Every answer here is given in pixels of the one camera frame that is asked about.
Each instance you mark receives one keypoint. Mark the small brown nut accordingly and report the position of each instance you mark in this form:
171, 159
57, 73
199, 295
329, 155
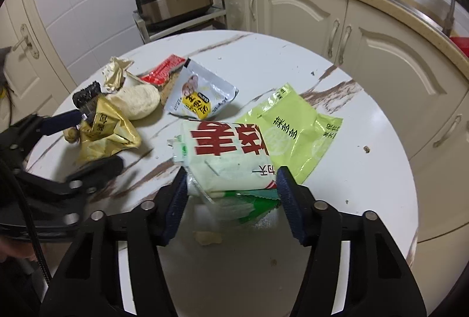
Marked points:
71, 135

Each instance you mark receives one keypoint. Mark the round white bun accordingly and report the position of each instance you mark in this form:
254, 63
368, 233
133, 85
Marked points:
137, 102

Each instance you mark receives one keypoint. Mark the red sauce packet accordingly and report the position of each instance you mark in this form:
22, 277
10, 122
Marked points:
165, 69

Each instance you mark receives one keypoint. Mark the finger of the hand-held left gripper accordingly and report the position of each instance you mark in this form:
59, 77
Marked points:
60, 121
100, 170

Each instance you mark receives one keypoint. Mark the black and steel rice cooker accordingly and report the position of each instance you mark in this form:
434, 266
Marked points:
176, 1

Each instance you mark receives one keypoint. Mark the narrow cream cabinet door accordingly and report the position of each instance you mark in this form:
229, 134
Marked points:
238, 5

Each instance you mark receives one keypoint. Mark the light green snack packet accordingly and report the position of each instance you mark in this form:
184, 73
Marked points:
293, 133

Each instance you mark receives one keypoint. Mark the steel faucet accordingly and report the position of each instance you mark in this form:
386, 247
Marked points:
447, 9

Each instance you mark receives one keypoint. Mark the brown biscuit piece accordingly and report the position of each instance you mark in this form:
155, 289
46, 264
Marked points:
170, 86

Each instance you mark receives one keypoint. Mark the grey packet with yellow label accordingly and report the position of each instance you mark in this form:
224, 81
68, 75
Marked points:
198, 89

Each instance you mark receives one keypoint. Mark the torn gold foil wrapper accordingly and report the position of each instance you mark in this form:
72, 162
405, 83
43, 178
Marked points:
117, 75

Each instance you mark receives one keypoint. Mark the red basin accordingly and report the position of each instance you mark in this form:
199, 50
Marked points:
461, 45

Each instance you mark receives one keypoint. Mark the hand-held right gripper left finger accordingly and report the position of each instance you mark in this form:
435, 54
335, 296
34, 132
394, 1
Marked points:
175, 209

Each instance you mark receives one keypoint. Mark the green and white packet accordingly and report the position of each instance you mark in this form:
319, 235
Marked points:
249, 209

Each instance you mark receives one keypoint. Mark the cream room door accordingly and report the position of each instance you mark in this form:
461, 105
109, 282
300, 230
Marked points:
33, 82

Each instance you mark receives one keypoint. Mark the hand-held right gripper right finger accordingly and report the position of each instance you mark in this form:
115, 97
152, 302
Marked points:
290, 209

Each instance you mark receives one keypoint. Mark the black snack wrapper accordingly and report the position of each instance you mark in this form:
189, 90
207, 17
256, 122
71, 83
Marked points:
86, 97

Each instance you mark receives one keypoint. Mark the grey shelf cart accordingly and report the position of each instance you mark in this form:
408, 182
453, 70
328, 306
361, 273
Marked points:
183, 27

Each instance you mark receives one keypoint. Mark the white bag with red print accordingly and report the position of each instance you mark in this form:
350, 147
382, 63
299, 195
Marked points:
227, 163

